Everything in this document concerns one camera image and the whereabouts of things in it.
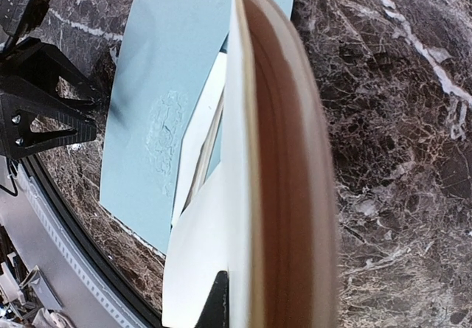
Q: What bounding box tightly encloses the light blue paper envelope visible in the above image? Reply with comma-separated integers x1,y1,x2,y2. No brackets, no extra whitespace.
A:
99,0,296,257

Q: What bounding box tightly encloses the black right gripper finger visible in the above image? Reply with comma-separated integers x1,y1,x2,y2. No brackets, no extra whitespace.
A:
195,271,229,328

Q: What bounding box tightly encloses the spare gray paper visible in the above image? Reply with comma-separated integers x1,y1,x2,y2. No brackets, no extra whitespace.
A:
162,0,338,327

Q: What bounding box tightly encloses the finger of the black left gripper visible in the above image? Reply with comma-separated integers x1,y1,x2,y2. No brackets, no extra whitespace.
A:
1,38,98,158

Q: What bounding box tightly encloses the white slotted cable duct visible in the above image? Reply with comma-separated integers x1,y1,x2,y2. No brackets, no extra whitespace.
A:
26,178,148,327

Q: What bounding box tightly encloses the black front table rail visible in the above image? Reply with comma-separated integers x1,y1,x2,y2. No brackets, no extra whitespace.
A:
20,156,162,327

